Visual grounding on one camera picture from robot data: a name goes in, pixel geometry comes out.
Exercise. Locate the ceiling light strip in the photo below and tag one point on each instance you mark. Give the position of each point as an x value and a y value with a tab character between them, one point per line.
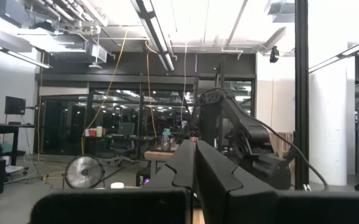
20	56
347	53

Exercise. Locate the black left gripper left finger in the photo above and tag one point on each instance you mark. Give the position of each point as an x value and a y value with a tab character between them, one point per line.
179	174

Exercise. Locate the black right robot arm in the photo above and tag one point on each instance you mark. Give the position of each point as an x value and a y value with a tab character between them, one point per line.
244	124

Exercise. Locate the white roller blind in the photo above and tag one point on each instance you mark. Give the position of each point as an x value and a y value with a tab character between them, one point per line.
64	91

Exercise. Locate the long ceiling light fixture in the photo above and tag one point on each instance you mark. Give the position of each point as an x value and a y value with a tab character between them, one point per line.
157	37

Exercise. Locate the teal-capped water bottle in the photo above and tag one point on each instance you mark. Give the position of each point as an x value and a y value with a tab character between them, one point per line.
166	140

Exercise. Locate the silver aluminium bar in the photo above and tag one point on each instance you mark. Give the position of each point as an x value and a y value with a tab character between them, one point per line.
306	187

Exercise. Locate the black standing desk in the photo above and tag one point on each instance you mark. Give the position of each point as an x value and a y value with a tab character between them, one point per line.
8	126

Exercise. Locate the round metal floor fan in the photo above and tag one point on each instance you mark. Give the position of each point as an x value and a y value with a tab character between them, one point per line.
84	171

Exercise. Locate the wooden pallet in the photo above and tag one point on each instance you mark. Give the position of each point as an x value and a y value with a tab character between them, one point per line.
283	141

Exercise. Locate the small black monitor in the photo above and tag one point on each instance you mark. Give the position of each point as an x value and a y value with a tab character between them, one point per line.
15	105

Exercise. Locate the grey office chair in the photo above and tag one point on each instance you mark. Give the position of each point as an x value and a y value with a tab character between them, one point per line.
126	129

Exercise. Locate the black hanging ceiling device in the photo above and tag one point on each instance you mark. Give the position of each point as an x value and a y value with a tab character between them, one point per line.
274	55

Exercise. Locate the tall teal paint bottle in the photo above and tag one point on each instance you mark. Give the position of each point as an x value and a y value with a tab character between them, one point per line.
117	185

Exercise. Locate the long dark desk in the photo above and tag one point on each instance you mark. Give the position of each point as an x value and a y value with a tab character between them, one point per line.
120	137

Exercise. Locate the green and white container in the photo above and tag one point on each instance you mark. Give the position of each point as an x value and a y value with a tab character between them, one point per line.
99	132

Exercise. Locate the wooden workbench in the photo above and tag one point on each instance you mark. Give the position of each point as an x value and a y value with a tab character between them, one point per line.
157	154

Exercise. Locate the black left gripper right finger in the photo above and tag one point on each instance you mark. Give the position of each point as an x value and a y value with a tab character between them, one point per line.
216	180

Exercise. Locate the black aluminium table frame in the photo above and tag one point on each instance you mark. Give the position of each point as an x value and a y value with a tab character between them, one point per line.
301	93

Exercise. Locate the grey ceiling air unit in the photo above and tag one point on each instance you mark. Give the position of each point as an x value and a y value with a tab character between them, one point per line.
96	53

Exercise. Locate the red and white box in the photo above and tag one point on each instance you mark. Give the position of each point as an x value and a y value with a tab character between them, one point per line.
91	133

